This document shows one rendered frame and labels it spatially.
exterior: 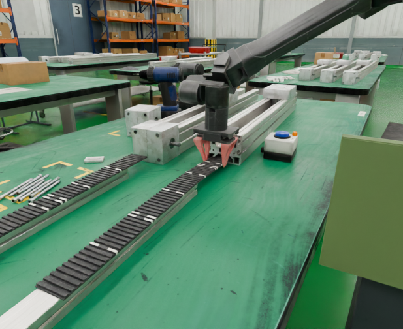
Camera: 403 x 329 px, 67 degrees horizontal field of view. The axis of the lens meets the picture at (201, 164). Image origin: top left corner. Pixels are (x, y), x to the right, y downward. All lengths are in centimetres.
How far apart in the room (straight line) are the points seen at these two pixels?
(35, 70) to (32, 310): 249
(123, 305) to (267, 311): 19
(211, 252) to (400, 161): 29
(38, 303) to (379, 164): 44
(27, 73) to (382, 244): 263
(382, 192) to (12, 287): 51
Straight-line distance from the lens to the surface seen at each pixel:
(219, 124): 74
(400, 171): 44
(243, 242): 54
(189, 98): 77
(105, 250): 49
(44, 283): 46
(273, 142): 88
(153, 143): 84
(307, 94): 261
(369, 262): 51
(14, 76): 276
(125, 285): 47
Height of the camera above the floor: 110
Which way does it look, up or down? 22 degrees down
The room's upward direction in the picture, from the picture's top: straight up
